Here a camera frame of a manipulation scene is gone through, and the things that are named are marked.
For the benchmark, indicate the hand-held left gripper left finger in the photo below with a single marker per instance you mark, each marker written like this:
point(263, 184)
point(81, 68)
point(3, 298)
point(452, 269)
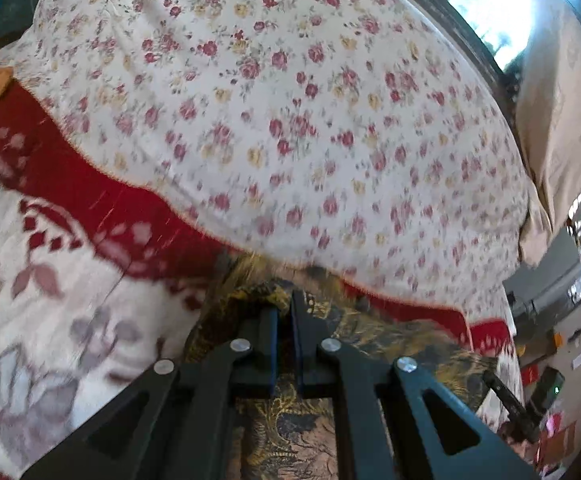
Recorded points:
point(269, 355)

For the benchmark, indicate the bright window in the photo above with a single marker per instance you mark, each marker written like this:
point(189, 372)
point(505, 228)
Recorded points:
point(490, 10)

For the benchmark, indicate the floral bed quilt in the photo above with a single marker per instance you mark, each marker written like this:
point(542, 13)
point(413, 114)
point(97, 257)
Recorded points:
point(270, 110)

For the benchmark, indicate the beige dotted curtain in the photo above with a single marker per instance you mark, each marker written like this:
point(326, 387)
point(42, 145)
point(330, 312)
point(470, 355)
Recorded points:
point(565, 125)

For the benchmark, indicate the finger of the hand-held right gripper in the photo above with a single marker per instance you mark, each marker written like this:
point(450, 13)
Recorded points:
point(510, 400)

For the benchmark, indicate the brown black patterned garment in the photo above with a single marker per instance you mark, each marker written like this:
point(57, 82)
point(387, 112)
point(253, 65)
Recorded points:
point(290, 430)

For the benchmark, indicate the red box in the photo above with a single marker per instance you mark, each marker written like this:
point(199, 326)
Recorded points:
point(557, 442)

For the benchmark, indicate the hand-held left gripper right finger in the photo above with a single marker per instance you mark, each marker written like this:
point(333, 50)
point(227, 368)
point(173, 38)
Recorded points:
point(299, 350)

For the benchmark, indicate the red white fleece blanket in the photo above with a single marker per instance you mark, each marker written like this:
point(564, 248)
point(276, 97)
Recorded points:
point(70, 240)

